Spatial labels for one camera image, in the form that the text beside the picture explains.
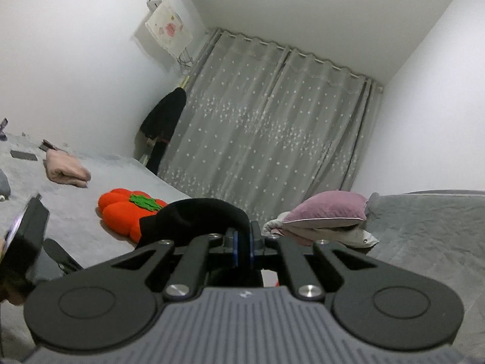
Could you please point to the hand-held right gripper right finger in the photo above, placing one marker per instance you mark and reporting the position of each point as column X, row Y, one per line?
column 251, row 252

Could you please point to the black and cream shirt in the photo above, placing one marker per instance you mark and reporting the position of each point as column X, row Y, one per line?
column 197, row 216

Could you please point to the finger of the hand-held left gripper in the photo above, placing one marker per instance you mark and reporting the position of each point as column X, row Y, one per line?
column 60, row 256

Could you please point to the purple pillow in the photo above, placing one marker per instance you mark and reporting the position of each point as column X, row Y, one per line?
column 326, row 206

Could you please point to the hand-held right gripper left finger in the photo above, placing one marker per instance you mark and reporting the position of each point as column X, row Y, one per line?
column 235, row 252

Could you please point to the pink folded cloth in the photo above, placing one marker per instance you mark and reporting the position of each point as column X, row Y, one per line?
column 64, row 167

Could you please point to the grey star curtain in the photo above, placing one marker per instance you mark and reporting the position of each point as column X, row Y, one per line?
column 265, row 129

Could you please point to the covered air conditioner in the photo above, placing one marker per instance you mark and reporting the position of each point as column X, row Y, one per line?
column 168, row 26

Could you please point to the large orange pumpkin pillow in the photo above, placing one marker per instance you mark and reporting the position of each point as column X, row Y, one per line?
column 117, row 212

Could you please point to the dark tablet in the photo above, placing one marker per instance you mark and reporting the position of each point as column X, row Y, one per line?
column 24, row 155

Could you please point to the grey quilted blanket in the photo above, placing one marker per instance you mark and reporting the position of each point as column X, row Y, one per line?
column 428, row 227

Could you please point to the brown wallet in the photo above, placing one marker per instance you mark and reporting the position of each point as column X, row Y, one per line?
column 48, row 145

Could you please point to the dark grey fleece cloth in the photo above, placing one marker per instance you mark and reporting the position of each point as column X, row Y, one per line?
column 3, row 184

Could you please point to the folded quilt pile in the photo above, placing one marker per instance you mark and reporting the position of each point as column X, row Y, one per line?
column 341, row 237

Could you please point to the black hanging jacket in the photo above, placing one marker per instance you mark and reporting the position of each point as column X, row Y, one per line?
column 163, row 121

